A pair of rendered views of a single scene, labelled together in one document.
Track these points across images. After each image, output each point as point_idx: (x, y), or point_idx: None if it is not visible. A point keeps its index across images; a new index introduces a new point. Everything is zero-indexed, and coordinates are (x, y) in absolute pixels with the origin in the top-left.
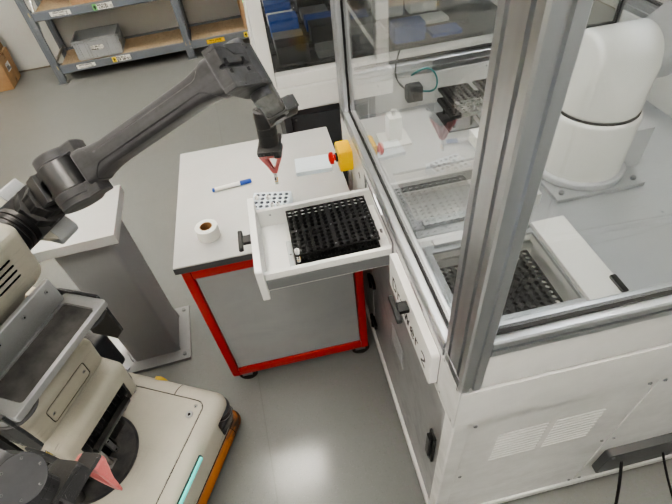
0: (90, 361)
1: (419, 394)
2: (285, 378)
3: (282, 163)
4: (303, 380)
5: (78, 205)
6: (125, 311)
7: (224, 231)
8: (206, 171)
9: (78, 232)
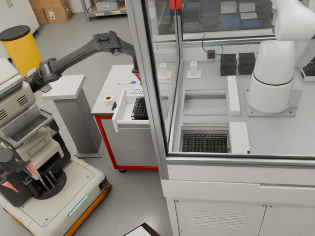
0: (47, 138)
1: None
2: (138, 176)
3: None
4: (145, 180)
5: (49, 80)
6: (77, 129)
7: (116, 101)
8: (119, 74)
9: (63, 91)
